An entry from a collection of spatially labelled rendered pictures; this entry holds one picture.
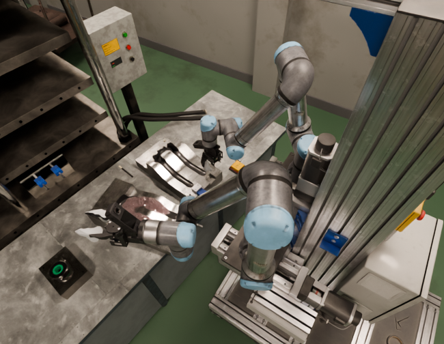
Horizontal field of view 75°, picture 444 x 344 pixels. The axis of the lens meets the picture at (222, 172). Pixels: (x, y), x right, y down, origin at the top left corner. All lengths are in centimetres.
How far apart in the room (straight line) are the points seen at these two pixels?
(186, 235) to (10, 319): 112
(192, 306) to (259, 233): 169
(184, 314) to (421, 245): 161
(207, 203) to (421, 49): 65
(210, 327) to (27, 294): 116
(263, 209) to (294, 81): 57
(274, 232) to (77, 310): 118
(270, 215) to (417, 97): 38
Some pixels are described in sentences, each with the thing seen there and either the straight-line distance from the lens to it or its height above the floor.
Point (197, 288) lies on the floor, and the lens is 236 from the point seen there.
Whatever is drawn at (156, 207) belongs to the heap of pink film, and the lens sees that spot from 162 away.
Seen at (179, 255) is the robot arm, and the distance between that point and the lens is 99.
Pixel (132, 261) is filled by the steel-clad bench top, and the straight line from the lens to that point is 164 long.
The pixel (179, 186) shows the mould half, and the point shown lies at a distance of 169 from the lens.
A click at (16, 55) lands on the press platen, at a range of 173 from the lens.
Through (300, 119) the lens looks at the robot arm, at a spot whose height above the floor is 133.
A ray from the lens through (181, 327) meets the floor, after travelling 232.
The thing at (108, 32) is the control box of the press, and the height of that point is 143.
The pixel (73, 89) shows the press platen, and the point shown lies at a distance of 186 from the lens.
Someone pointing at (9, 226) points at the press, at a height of 78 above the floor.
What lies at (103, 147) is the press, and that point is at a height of 79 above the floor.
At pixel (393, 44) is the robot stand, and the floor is 197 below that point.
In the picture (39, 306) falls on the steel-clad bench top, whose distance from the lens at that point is 175.
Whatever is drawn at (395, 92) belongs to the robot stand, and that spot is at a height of 188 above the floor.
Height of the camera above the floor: 227
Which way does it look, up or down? 53 degrees down
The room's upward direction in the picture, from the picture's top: 2 degrees counter-clockwise
